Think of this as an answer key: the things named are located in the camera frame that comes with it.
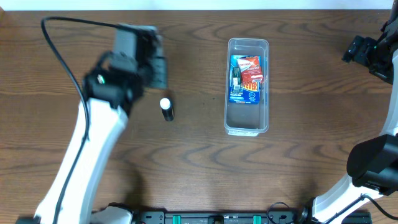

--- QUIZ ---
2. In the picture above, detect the black bottle white cap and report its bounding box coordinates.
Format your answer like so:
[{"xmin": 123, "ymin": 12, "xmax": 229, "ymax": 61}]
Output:
[{"xmin": 159, "ymin": 98, "xmax": 174, "ymax": 121}]

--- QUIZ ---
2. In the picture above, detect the small dark green box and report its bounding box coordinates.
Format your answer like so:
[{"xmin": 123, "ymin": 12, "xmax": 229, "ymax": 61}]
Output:
[{"xmin": 231, "ymin": 67, "xmax": 242, "ymax": 92}]

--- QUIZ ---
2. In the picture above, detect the red Panadol ActiFast box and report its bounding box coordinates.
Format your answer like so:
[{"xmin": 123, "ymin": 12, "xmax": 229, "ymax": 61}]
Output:
[{"xmin": 236, "ymin": 55, "xmax": 264, "ymax": 83}]

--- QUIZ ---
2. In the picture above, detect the blue KoolFever box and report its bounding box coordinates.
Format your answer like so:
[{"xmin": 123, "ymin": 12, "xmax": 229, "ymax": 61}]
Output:
[{"xmin": 228, "ymin": 55, "xmax": 265, "ymax": 105}]

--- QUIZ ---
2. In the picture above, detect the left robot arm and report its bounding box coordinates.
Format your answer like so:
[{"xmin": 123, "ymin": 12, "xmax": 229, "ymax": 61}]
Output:
[{"xmin": 17, "ymin": 24, "xmax": 167, "ymax": 223}]

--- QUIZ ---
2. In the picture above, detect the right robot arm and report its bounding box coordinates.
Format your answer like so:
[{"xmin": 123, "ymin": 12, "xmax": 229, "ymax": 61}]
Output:
[{"xmin": 294, "ymin": 1, "xmax": 397, "ymax": 223}]

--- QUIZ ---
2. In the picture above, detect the clear plastic container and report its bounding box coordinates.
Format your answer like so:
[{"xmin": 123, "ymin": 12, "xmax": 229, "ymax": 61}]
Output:
[{"xmin": 224, "ymin": 38, "xmax": 269, "ymax": 137}]

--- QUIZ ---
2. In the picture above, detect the left black cable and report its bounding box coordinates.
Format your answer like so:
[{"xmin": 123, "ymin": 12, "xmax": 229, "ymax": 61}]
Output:
[{"xmin": 40, "ymin": 16, "xmax": 125, "ymax": 224}]

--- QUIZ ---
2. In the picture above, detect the black cable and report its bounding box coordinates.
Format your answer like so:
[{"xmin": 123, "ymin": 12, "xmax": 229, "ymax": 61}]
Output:
[
  {"xmin": 40, "ymin": 16, "xmax": 125, "ymax": 224},
  {"xmin": 323, "ymin": 192, "xmax": 398, "ymax": 223}
]

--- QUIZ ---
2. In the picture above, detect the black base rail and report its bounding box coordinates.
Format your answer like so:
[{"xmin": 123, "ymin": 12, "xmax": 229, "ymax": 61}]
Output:
[{"xmin": 132, "ymin": 211, "xmax": 297, "ymax": 224}]

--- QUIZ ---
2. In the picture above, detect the right black cable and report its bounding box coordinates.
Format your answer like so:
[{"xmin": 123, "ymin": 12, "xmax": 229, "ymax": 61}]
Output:
[{"xmin": 323, "ymin": 192, "xmax": 398, "ymax": 223}]

